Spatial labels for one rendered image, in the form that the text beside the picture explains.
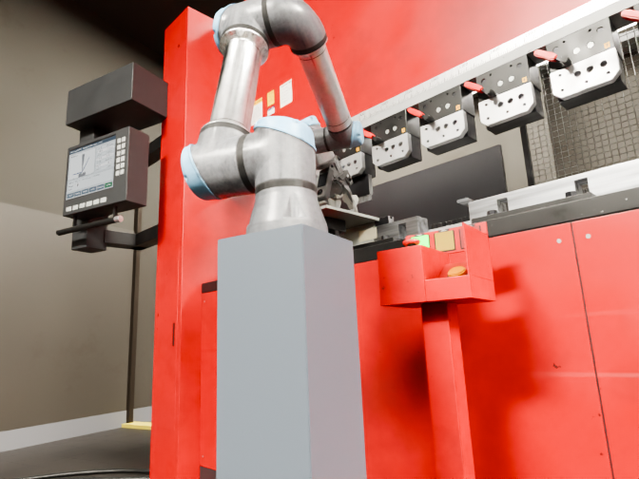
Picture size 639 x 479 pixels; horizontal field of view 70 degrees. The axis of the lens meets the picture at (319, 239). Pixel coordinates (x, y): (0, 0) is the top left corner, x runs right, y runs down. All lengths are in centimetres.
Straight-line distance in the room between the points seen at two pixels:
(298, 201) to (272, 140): 13
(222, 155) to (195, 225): 136
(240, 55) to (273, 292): 58
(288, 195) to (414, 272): 33
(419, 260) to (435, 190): 116
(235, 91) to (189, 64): 152
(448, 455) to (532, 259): 48
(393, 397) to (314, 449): 69
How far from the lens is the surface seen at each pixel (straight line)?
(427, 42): 168
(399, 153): 158
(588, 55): 141
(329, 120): 134
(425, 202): 214
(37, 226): 387
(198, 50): 262
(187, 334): 215
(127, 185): 225
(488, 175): 202
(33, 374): 380
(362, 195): 169
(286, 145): 85
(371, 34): 187
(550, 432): 121
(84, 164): 254
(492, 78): 150
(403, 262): 100
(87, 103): 271
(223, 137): 93
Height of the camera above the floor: 59
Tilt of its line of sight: 13 degrees up
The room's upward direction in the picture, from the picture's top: 2 degrees counter-clockwise
